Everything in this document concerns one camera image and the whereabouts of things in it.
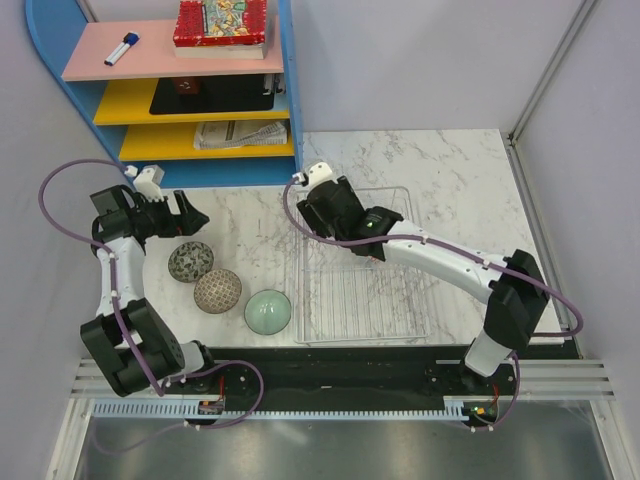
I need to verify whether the brown lattice bowl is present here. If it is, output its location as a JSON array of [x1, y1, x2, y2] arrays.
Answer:
[[194, 269, 242, 314]]

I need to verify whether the grey floral bowl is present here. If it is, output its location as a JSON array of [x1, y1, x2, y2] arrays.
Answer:
[[168, 241, 214, 283]]

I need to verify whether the pale green bowl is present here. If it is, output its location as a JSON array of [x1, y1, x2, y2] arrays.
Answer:
[[244, 290, 292, 336]]

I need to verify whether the blue white marker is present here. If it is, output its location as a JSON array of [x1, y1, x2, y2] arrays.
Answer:
[[104, 32, 140, 66]]

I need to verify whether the red patterned book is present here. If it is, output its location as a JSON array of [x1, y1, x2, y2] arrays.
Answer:
[[173, 0, 269, 60]]

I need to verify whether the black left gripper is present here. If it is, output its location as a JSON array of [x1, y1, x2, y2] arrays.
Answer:
[[130, 191, 209, 239]]

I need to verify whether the blue shelf unit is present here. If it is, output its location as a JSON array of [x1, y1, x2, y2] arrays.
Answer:
[[25, 1, 303, 188]]

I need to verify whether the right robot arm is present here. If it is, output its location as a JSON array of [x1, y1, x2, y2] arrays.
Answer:
[[294, 170, 550, 394]]

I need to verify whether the dark red box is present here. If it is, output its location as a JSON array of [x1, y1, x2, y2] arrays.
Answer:
[[171, 77, 201, 95]]

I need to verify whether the white slotted cable duct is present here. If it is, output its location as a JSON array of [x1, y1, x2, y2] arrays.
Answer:
[[91, 397, 469, 421]]

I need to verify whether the folded newspaper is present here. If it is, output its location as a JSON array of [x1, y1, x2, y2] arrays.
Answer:
[[193, 120, 289, 150]]

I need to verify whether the white wire dish rack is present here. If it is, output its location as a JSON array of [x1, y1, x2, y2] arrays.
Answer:
[[283, 185, 432, 346]]

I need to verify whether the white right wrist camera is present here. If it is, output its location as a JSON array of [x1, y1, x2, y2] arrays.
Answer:
[[293, 161, 335, 189]]

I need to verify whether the aluminium frame post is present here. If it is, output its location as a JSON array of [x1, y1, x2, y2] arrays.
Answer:
[[505, 0, 601, 146]]

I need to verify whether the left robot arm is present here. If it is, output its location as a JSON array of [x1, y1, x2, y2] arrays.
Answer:
[[80, 185, 220, 397]]

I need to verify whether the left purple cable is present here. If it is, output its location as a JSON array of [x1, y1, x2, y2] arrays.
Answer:
[[38, 159, 265, 456]]

